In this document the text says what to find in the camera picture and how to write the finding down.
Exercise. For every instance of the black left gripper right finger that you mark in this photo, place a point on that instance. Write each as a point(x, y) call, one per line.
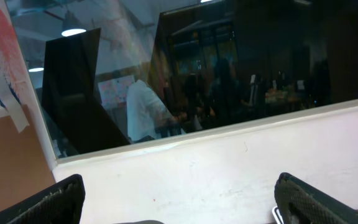
point(301, 203)

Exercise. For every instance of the white barcode scanner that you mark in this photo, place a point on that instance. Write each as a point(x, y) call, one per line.
point(277, 216)

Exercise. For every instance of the brown cardboard sheet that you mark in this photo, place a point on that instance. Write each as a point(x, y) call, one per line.
point(23, 167)

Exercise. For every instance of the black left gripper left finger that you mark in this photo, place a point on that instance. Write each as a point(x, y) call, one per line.
point(60, 203)

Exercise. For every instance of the glass window pane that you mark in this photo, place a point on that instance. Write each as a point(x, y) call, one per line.
point(111, 73)

